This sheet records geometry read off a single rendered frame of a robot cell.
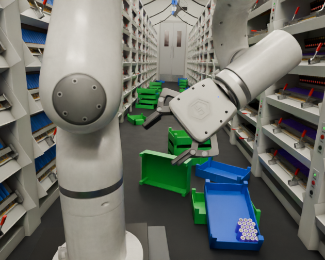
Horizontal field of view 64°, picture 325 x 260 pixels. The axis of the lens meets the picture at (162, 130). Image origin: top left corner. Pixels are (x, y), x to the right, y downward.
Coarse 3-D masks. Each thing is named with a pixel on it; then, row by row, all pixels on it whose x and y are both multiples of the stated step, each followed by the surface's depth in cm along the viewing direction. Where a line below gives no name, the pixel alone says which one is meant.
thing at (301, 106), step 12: (288, 84) 157; (300, 84) 152; (312, 84) 140; (324, 84) 128; (276, 96) 151; (288, 96) 144; (300, 96) 130; (312, 96) 122; (288, 108) 129; (300, 108) 117; (312, 108) 112; (312, 120) 108
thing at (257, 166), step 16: (272, 0) 154; (288, 0) 146; (304, 0) 146; (288, 16) 148; (304, 32) 150; (304, 48) 152; (288, 80) 157; (272, 112) 162; (256, 128) 174; (256, 160) 171; (256, 176) 173
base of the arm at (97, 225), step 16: (112, 192) 47; (64, 208) 47; (80, 208) 45; (96, 208) 45; (112, 208) 47; (64, 224) 48; (80, 224) 46; (96, 224) 46; (112, 224) 48; (80, 240) 47; (96, 240) 47; (112, 240) 49; (128, 240) 60; (64, 256) 52; (80, 256) 48; (96, 256) 48; (112, 256) 50; (128, 256) 55
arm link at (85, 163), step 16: (112, 128) 51; (64, 144) 47; (80, 144) 46; (96, 144) 47; (112, 144) 48; (64, 160) 45; (80, 160) 44; (96, 160) 44; (112, 160) 46; (64, 176) 44; (80, 176) 43; (96, 176) 44; (112, 176) 46; (64, 192) 45; (80, 192) 44; (96, 192) 44
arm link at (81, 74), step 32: (64, 0) 36; (96, 0) 36; (64, 32) 35; (96, 32) 36; (64, 64) 34; (96, 64) 35; (64, 96) 34; (96, 96) 35; (64, 128) 37; (96, 128) 38
